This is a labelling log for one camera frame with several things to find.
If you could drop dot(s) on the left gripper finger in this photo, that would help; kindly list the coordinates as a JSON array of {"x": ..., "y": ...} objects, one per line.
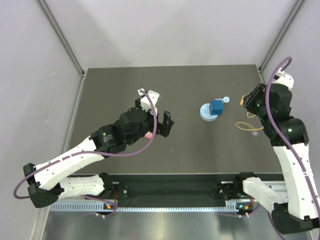
[
  {"x": 167, "y": 117},
  {"x": 164, "y": 129}
]

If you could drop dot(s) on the yellow charger with cable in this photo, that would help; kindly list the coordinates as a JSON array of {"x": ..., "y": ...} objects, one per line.
[{"x": 242, "y": 100}]

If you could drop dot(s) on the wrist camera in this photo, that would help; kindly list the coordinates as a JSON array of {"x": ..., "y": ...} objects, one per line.
[
  {"x": 148, "y": 98},
  {"x": 284, "y": 78}
]

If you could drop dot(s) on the slotted cable duct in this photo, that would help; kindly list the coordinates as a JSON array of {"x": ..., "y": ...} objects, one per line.
[{"x": 102, "y": 207}]

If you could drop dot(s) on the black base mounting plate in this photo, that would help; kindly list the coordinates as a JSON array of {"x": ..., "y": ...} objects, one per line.
[{"x": 126, "y": 190}]

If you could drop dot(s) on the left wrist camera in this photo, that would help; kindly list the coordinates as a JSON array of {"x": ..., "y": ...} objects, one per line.
[{"x": 148, "y": 98}]

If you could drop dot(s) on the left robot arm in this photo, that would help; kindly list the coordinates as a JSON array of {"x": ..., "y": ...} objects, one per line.
[{"x": 53, "y": 180}]

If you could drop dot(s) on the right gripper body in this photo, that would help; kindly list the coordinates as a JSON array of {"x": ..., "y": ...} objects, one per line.
[{"x": 253, "y": 104}]

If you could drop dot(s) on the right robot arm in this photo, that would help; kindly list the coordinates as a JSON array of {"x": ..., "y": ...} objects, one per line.
[{"x": 299, "y": 211}]

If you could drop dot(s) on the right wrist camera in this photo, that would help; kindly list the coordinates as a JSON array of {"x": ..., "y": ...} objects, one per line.
[{"x": 284, "y": 78}]

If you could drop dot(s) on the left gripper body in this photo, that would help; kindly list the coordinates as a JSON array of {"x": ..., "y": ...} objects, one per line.
[{"x": 159, "y": 126}]

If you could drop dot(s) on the dark blue cube socket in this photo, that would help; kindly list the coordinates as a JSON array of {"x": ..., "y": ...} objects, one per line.
[{"x": 216, "y": 107}]

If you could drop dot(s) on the pink triangular power strip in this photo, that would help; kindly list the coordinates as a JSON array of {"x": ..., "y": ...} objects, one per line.
[{"x": 148, "y": 135}]

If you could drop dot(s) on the light blue round power strip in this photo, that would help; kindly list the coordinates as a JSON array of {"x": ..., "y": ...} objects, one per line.
[{"x": 205, "y": 113}]

